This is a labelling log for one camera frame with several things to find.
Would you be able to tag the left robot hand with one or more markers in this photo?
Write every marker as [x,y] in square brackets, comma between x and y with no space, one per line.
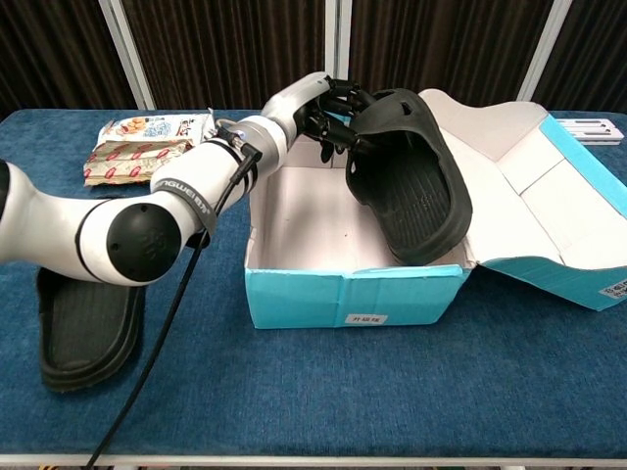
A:
[294,100]

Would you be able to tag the black rubber slipper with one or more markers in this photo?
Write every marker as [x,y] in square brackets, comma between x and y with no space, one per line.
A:
[416,196]
[83,333]

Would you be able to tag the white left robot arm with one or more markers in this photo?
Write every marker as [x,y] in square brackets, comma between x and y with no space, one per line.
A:
[49,215]

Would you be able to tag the light blue shoe box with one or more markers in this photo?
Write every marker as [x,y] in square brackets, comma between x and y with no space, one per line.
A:
[303,298]

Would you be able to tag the dark pleated curtain panel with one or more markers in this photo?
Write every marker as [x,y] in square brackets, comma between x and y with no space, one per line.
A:
[54,54]
[441,44]
[597,54]
[230,49]

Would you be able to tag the white cookie snack bag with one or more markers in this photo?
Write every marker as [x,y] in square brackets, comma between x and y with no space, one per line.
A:
[157,128]

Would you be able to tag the gold red snack package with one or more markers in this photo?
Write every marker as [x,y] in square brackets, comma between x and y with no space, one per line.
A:
[122,166]

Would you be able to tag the white metal folding stand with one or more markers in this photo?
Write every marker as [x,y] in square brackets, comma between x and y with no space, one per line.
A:
[585,131]

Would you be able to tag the white aluminium partition post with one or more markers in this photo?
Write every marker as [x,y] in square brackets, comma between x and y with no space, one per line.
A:
[544,49]
[338,39]
[128,54]

